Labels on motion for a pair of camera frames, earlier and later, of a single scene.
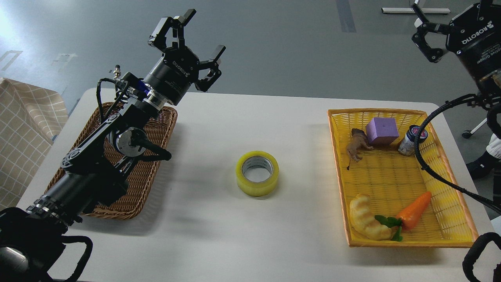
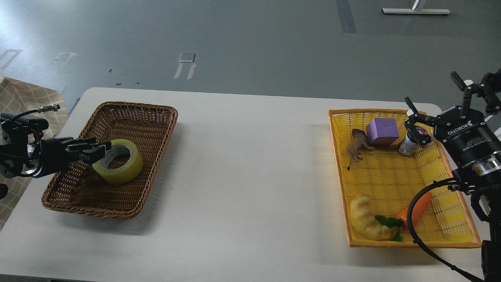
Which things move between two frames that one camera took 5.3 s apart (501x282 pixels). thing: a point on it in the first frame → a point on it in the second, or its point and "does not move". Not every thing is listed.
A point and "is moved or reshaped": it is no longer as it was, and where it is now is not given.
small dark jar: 407,146 does not move
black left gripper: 179,67 → 54,158
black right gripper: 474,35 → 467,139
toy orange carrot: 407,218 does not move
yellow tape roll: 257,159 is moved or reshaped
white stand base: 410,10 does not move
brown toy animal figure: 359,138 does not move
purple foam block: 382,131 does not move
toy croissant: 364,222 does not move
